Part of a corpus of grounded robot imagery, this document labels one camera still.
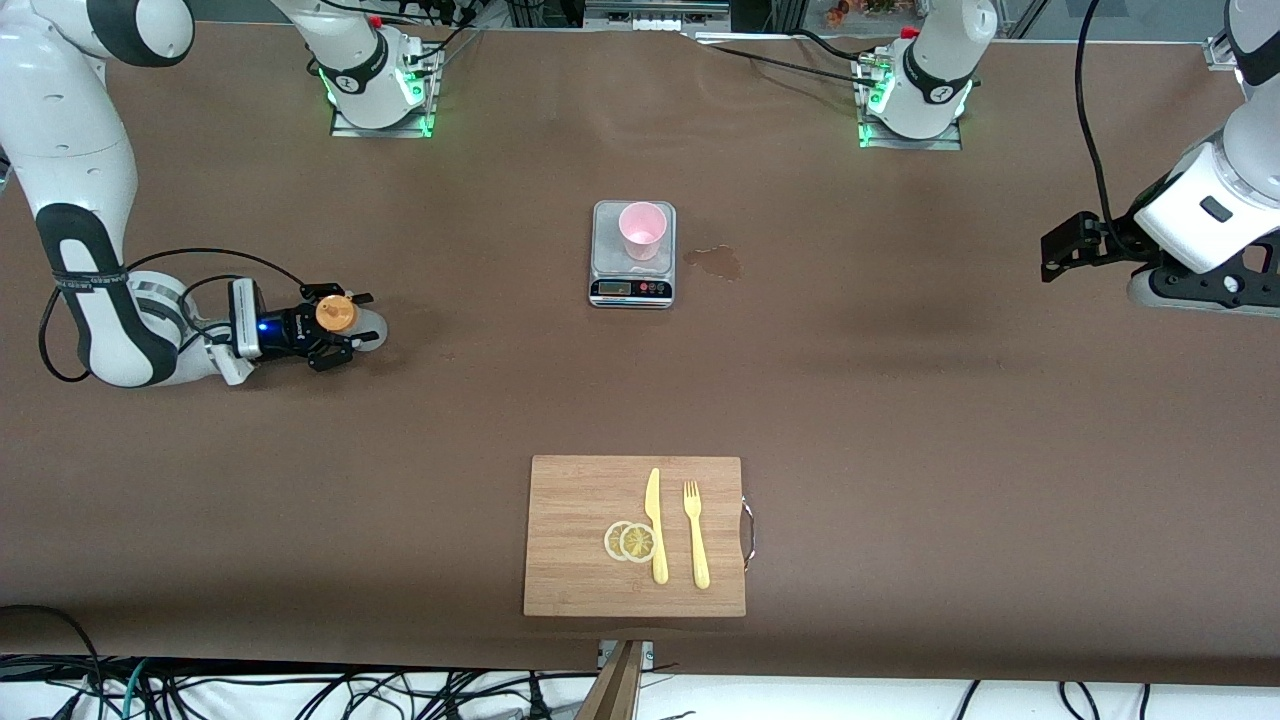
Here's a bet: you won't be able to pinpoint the bamboo cutting board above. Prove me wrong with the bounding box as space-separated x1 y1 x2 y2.
522 455 748 619

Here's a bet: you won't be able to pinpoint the teal floor cable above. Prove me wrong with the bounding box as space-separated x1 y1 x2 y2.
120 658 153 720

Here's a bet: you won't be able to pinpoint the black cable on table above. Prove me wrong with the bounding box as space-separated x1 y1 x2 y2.
690 28 881 91

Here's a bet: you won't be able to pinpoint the white power strip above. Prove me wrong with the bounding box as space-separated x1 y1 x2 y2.
583 0 733 33

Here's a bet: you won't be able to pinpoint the squeeze bottle with orange cap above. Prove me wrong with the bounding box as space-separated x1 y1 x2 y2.
314 294 389 351

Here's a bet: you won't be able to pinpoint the black floor cable loop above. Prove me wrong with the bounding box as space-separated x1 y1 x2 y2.
0 603 106 720

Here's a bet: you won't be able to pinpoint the wooden post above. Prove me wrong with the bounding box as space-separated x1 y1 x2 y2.
575 640 643 720

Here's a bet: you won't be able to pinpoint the tangled black floor cables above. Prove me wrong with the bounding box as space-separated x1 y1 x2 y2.
0 655 601 720

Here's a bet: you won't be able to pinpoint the yellow plastic knife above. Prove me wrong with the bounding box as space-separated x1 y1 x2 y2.
644 467 670 586

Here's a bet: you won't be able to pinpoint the yellow plastic fork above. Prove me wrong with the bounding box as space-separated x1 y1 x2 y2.
682 480 712 590

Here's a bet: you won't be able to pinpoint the orange background item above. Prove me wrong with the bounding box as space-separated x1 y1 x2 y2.
825 0 906 26

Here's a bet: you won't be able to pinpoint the pink plastic cup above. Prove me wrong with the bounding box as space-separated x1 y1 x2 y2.
618 201 669 263

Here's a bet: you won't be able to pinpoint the silver digital kitchen scale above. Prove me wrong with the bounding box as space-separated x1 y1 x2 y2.
588 200 678 310

